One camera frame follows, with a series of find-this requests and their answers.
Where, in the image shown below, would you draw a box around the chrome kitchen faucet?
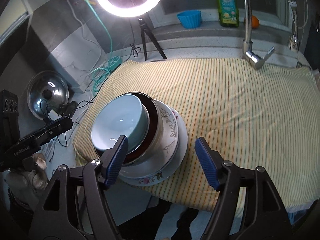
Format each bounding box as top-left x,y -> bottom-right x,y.
242,0 -> 300,70

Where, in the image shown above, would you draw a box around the gloved left hand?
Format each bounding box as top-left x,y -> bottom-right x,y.
5,152 -> 48,199

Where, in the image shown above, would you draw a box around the yellow striped cloth mat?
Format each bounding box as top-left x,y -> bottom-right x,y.
73,58 -> 319,213

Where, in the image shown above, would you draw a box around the bright ring light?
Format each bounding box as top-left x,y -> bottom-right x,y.
97,0 -> 160,18

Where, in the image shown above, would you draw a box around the white power cable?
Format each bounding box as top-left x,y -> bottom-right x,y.
39,0 -> 108,160

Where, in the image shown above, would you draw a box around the white plate red peonies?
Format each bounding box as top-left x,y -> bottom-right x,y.
162,107 -> 188,177

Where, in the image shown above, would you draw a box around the small orange fruit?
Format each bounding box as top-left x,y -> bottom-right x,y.
251,15 -> 260,29

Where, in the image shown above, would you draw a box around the white plate pink flowers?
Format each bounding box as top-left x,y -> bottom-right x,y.
118,100 -> 188,186

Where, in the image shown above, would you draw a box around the black mini tripod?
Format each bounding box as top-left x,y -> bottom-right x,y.
137,17 -> 168,61

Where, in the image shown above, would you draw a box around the green dish soap bottle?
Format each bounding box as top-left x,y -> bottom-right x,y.
216,0 -> 239,28

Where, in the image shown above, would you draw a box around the steel pot lid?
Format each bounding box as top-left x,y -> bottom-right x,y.
27,70 -> 69,120

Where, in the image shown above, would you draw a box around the teal cable reel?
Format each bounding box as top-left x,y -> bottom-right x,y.
105,56 -> 123,73

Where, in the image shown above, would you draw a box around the black ring light cable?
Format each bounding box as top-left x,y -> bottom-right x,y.
39,19 -> 141,163

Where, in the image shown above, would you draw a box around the teal coiled cable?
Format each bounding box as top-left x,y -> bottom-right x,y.
80,0 -> 121,93

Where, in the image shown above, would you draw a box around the pale green ceramic bowl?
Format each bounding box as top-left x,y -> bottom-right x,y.
91,94 -> 149,153

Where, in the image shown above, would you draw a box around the black clamp on counter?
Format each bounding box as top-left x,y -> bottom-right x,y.
58,101 -> 78,118

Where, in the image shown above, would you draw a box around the blue ribbed silicone cup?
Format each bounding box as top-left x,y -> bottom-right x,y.
177,10 -> 201,29

